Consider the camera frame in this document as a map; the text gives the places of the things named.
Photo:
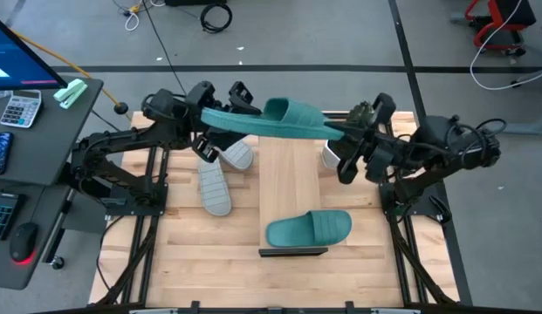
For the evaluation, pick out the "grey rubber slide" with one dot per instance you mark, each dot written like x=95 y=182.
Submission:
x=214 y=192
x=240 y=156

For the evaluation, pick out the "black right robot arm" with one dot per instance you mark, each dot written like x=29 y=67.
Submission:
x=449 y=148

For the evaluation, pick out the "black computer mouse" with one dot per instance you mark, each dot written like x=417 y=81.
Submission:
x=22 y=242

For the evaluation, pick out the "black keyboard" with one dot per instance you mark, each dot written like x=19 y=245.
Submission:
x=2 y=216

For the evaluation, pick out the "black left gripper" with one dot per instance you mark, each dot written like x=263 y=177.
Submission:
x=201 y=96

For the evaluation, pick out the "desk computer monitor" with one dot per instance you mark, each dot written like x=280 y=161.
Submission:
x=17 y=61

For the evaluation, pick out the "red and black cart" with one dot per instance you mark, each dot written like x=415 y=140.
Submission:
x=499 y=22

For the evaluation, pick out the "green cactus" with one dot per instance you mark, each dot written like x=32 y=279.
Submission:
x=360 y=113

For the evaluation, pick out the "black desk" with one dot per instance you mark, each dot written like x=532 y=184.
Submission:
x=48 y=148

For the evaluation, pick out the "mint green stapler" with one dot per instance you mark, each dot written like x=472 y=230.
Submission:
x=70 y=93

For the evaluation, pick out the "green rubber slide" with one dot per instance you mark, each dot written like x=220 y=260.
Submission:
x=288 y=115
x=305 y=229

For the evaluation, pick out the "wooden shelf with black frame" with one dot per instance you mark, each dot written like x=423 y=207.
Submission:
x=288 y=183

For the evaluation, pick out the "black aluminium table frame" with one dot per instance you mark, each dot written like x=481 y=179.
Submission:
x=145 y=270

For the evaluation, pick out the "dark smartphone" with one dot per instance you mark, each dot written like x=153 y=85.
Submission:
x=0 y=152

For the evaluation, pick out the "grey desk foot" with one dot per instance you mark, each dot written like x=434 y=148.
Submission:
x=515 y=127

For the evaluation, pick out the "grey calculator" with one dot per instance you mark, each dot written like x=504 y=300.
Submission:
x=21 y=109

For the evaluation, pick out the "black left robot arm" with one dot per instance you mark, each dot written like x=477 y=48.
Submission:
x=122 y=139

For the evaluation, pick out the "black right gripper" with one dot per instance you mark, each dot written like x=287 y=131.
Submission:
x=384 y=152

